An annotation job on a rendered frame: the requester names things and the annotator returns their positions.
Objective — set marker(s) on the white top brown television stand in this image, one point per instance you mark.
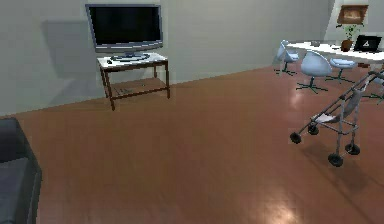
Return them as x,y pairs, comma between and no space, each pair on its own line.
133,62

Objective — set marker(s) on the small black remote control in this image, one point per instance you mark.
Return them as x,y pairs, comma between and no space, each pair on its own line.
109,61

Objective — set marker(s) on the pale blue swivel chair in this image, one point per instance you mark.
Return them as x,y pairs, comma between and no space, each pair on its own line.
286,55
315,65
341,63
378,88

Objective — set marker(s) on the black flat television set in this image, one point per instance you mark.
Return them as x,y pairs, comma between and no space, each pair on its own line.
125,25

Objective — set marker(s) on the grey wheeled stroller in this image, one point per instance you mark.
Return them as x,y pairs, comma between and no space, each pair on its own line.
346,110

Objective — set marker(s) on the white long dining table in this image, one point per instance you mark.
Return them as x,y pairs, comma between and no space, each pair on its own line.
336,50

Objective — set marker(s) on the green plant in brown pot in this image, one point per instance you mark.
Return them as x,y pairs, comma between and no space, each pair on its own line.
347,41

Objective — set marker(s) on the black open laptop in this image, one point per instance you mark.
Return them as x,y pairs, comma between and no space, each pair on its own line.
366,43

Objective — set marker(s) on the dark grey sofa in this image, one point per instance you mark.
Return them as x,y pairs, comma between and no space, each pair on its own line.
15,173

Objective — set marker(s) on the brown framed wall picture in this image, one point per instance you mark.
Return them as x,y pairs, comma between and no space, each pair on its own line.
352,14

